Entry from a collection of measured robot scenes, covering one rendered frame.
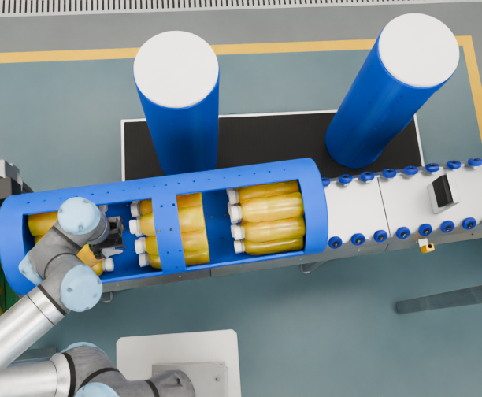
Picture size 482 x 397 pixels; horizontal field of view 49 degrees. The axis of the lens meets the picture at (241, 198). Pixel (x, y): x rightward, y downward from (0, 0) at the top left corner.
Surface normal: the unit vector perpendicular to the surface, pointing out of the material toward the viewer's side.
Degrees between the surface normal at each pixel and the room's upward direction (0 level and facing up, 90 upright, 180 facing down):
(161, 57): 0
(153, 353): 0
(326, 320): 0
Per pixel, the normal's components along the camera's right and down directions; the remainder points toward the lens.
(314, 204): 0.08, -0.07
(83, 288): 0.62, 0.29
